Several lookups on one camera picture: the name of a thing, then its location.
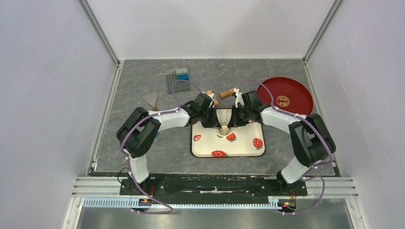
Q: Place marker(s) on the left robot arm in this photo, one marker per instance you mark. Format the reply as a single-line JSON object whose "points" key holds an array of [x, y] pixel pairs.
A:
{"points": [[138, 132]]}

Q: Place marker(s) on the grey lego baseplate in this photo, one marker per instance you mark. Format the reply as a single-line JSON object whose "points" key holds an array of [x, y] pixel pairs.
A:
{"points": [[178, 87]]}

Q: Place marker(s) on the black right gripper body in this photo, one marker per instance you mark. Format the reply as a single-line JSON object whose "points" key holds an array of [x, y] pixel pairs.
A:
{"points": [[245, 118]]}

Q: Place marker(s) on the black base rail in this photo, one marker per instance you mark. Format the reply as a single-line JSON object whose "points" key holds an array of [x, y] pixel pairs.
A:
{"points": [[218, 189]]}

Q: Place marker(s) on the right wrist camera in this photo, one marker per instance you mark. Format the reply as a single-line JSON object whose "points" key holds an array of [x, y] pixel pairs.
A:
{"points": [[238, 98]]}

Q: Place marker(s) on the wooden dough roller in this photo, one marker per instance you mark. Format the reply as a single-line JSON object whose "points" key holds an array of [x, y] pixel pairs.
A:
{"points": [[217, 97]]}

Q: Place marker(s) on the metal scraper wooden handle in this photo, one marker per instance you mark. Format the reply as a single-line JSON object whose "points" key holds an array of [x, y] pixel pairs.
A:
{"points": [[151, 99]]}

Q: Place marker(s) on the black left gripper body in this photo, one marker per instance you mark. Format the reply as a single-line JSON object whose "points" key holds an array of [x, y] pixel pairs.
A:
{"points": [[207, 117]]}

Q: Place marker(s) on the blue grey lego bricks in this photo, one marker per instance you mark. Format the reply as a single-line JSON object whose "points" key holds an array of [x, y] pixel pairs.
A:
{"points": [[182, 73]]}

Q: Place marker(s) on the metal ring cutter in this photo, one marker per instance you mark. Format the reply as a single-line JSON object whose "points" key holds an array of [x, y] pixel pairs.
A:
{"points": [[224, 130]]}

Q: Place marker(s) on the white dough ball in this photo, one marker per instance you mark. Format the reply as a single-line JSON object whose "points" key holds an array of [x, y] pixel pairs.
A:
{"points": [[221, 136]]}

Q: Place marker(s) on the red round plate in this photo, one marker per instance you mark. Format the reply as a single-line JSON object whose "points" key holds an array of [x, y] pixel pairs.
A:
{"points": [[289, 94]]}

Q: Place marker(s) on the strawberry print enamel tray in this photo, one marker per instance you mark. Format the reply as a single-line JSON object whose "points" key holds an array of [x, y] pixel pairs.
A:
{"points": [[245, 141]]}

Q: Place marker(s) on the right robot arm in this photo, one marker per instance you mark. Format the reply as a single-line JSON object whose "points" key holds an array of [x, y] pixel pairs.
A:
{"points": [[310, 138]]}

